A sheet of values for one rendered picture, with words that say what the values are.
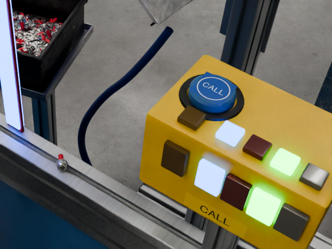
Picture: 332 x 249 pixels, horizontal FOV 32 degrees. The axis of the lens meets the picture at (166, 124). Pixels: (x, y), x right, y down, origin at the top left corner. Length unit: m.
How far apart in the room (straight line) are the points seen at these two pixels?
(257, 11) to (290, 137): 0.54
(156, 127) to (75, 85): 1.60
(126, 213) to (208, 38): 1.71
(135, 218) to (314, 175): 0.27
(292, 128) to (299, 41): 1.95
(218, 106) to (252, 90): 0.05
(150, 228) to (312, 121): 0.24
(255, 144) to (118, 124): 1.49
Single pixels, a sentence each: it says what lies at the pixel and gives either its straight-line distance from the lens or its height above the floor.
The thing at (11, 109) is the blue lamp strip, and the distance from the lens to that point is 0.72.
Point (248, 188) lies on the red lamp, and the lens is 0.45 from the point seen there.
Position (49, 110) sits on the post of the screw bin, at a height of 0.70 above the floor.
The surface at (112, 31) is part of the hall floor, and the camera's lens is 2.30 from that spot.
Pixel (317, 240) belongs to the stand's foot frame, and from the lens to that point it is 1.67.
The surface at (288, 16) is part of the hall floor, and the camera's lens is 2.55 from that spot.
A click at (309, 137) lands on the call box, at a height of 1.07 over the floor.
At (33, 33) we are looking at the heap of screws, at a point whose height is 0.83.
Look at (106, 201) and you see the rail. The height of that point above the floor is 0.86.
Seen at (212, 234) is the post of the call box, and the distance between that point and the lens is 0.59.
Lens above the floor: 1.40
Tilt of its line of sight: 46 degrees down
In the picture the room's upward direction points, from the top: 9 degrees clockwise
